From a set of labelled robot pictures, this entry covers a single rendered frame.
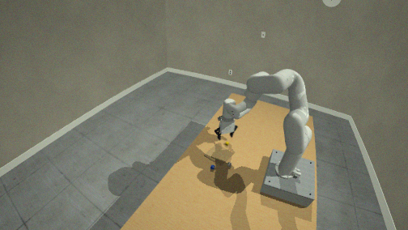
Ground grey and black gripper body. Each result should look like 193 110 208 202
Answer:
219 119 235 134

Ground tan textured mat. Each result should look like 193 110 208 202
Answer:
204 144 234 166

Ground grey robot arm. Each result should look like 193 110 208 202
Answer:
218 69 312 179

